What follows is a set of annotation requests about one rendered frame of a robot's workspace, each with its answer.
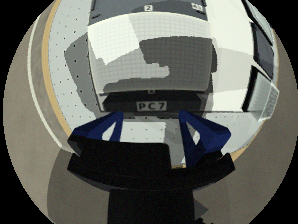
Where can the white perforated base plate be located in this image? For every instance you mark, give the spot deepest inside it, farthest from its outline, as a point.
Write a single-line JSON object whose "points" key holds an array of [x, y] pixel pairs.
{"points": [[71, 83]]}

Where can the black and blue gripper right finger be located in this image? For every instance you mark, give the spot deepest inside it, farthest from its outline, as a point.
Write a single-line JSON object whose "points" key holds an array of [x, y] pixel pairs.
{"points": [[213, 136]]}

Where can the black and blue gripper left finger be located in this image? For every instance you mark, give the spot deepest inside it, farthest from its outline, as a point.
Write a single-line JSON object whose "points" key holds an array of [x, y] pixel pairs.
{"points": [[95, 129]]}

